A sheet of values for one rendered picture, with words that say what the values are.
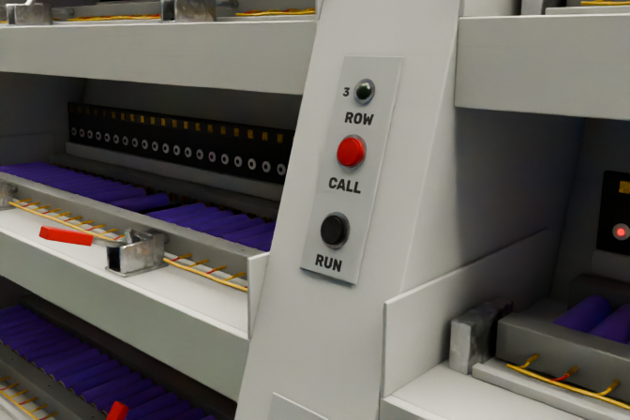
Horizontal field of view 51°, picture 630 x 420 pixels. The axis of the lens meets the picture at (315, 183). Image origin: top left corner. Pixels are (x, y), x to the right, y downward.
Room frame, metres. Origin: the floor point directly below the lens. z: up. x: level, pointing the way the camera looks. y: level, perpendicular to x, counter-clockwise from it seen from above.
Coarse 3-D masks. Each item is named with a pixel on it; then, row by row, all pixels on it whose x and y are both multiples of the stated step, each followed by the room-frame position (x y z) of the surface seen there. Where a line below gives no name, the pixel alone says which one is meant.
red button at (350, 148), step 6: (348, 138) 0.36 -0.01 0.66; (354, 138) 0.36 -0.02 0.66; (342, 144) 0.36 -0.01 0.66; (348, 144) 0.36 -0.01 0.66; (354, 144) 0.36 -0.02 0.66; (360, 144) 0.36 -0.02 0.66; (342, 150) 0.36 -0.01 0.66; (348, 150) 0.36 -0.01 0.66; (354, 150) 0.36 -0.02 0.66; (360, 150) 0.35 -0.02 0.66; (342, 156) 0.36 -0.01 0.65; (348, 156) 0.36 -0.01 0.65; (354, 156) 0.35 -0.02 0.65; (360, 156) 0.35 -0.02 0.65; (342, 162) 0.36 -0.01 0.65; (348, 162) 0.36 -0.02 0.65; (354, 162) 0.36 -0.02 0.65
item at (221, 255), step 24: (24, 192) 0.70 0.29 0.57; (48, 192) 0.66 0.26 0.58; (48, 216) 0.63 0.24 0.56; (72, 216) 0.63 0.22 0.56; (96, 216) 0.60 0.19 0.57; (120, 216) 0.58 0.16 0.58; (144, 216) 0.58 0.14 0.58; (192, 240) 0.51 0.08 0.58; (216, 240) 0.51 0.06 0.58; (192, 264) 0.49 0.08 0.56; (216, 264) 0.50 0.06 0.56; (240, 264) 0.48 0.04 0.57; (240, 288) 0.45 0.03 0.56
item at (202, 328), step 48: (0, 144) 0.86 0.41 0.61; (48, 144) 0.91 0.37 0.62; (240, 192) 0.67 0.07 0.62; (0, 240) 0.62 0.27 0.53; (48, 240) 0.59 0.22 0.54; (48, 288) 0.56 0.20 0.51; (96, 288) 0.51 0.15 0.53; (144, 288) 0.48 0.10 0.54; (192, 288) 0.48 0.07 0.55; (144, 336) 0.47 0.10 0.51; (192, 336) 0.43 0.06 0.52; (240, 336) 0.40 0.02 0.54; (240, 384) 0.41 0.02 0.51
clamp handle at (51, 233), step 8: (40, 232) 0.46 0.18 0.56; (48, 232) 0.45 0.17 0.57; (56, 232) 0.46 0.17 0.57; (64, 232) 0.46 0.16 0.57; (72, 232) 0.47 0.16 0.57; (80, 232) 0.47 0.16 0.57; (128, 232) 0.50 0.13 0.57; (56, 240) 0.46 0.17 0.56; (64, 240) 0.46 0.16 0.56; (72, 240) 0.47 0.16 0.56; (80, 240) 0.47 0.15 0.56; (88, 240) 0.48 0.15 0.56; (96, 240) 0.48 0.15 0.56; (104, 240) 0.49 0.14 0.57; (112, 240) 0.50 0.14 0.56; (128, 240) 0.51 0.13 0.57
